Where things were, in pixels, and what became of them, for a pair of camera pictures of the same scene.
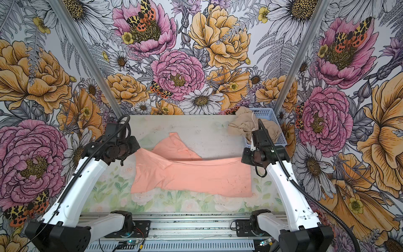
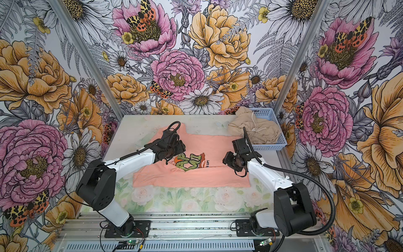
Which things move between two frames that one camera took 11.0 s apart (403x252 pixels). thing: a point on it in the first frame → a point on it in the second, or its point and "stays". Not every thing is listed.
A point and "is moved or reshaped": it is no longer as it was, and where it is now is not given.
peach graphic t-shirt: x=172 y=165 is moved or reshaped
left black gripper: x=132 y=140 → x=180 y=147
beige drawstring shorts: x=246 y=122 stays
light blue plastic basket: x=267 y=113 stays
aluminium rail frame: x=170 y=226 stays
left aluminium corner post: x=89 y=58 stays
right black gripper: x=245 y=159 → x=226 y=159
